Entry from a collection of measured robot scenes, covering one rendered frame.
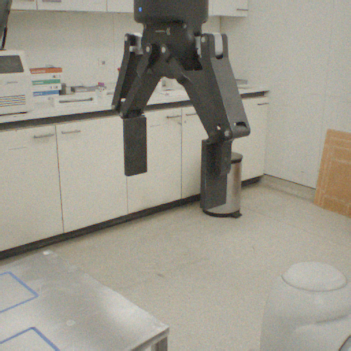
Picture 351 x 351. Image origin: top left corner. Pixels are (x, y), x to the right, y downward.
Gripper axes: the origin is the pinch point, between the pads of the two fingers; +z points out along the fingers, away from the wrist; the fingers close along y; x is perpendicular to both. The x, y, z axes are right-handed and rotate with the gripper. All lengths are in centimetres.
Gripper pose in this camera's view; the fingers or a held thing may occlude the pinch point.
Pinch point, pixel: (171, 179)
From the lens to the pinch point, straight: 49.4
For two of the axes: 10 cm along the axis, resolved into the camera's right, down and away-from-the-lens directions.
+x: -7.8, 1.8, -6.0
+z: 0.0, 9.6, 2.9
